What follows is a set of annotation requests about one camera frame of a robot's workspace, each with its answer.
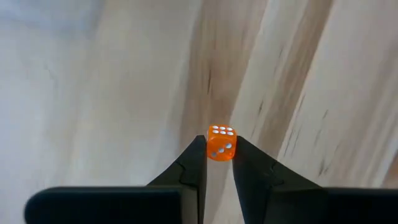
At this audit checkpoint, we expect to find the orange small die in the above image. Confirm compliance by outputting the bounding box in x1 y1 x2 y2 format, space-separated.
206 124 238 162

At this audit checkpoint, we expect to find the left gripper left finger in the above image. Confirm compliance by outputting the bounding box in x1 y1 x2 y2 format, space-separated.
24 134 208 224

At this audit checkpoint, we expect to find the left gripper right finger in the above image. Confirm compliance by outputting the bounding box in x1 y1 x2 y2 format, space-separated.
231 135 398 224

